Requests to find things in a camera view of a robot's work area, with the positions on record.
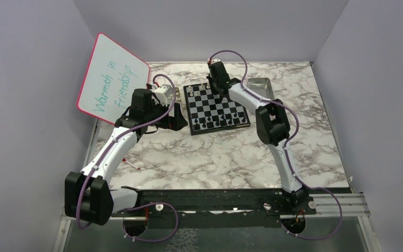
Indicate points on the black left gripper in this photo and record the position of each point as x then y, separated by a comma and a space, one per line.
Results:
179, 121

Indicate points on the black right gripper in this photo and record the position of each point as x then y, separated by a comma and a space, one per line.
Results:
209, 79

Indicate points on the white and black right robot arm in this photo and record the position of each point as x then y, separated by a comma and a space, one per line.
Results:
273, 129

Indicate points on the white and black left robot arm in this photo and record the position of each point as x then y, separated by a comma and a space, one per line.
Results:
87, 193

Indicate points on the black and white chessboard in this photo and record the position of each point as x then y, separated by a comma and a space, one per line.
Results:
211, 104

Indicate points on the silver metal tin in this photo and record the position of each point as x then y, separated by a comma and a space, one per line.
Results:
260, 89

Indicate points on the red capped marker pen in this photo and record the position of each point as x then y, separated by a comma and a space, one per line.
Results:
131, 164

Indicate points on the pink framed whiteboard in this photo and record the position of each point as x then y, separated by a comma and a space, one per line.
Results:
112, 74

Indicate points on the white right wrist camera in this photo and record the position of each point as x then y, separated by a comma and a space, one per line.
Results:
215, 61

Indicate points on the right aluminium extrusion rail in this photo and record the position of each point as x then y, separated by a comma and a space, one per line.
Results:
349, 205

